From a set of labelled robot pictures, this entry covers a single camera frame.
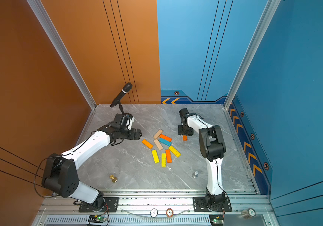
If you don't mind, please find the silver chess piece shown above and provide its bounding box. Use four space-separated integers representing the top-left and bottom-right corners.
192 171 199 179

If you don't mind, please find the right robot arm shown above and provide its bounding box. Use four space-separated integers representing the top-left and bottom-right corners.
178 108 227 210

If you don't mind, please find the beige wooden block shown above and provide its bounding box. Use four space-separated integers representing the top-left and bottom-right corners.
153 130 163 139
154 139 163 150

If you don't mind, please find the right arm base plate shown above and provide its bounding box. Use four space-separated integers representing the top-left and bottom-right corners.
193 196 233 213

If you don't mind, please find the copper tape roll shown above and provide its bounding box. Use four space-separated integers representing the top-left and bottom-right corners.
166 208 174 218

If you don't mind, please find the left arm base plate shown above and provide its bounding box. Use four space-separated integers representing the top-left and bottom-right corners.
78 197 119 213

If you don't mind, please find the lower beige wooden block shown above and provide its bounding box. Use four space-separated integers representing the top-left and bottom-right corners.
154 139 163 150

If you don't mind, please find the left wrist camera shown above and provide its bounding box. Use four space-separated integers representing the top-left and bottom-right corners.
113 113 135 130

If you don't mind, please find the right green circuit board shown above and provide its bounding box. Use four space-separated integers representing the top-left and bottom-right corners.
209 215 224 226

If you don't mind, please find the green circuit board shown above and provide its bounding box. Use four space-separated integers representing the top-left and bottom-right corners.
88 215 108 225
209 215 224 226

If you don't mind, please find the aluminium corner post left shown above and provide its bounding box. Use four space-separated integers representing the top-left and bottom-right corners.
27 0 97 110

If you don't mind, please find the long orange block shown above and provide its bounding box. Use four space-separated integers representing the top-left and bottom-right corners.
159 134 172 142

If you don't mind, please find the yellow block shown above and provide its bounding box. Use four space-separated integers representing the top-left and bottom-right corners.
152 150 160 164
161 153 167 168
169 146 181 158

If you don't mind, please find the orange block bottom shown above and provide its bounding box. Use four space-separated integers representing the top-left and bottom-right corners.
165 149 172 163

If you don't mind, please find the aluminium front rail frame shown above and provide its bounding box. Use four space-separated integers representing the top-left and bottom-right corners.
33 189 279 226

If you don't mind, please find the silver tape roll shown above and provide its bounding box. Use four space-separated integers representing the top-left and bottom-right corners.
241 208 257 219

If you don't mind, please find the black microphone on stand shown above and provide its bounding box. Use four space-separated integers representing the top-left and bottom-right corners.
110 82 132 114

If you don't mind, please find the aluminium corner post right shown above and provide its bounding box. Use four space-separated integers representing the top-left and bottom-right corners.
224 0 281 110

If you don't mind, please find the left green circuit board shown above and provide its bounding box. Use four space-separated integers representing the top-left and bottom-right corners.
88 215 108 225

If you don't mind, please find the upper beige wooden block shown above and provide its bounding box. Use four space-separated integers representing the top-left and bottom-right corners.
153 130 163 139

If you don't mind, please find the brass chess piece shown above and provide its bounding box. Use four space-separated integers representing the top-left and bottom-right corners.
109 175 118 183

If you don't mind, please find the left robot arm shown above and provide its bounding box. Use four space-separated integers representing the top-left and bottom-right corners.
42 127 142 209

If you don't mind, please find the aluminium corner post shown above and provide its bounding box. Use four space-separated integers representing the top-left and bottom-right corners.
27 0 97 110
224 0 281 110

